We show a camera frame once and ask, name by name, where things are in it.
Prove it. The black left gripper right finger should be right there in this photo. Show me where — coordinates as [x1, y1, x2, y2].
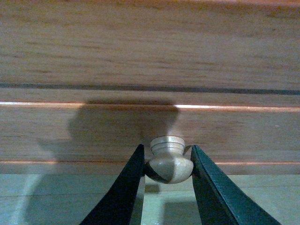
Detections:
[191, 145, 280, 225]

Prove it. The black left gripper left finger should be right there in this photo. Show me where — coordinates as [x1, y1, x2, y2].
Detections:
[81, 144, 145, 225]

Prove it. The drawer round knob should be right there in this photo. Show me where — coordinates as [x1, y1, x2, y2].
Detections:
[145, 136, 194, 184]

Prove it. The wooden drawer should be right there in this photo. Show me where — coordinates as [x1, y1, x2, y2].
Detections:
[0, 84, 300, 174]

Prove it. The wooden nightstand cabinet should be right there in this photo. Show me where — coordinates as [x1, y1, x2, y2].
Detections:
[0, 0, 300, 95]

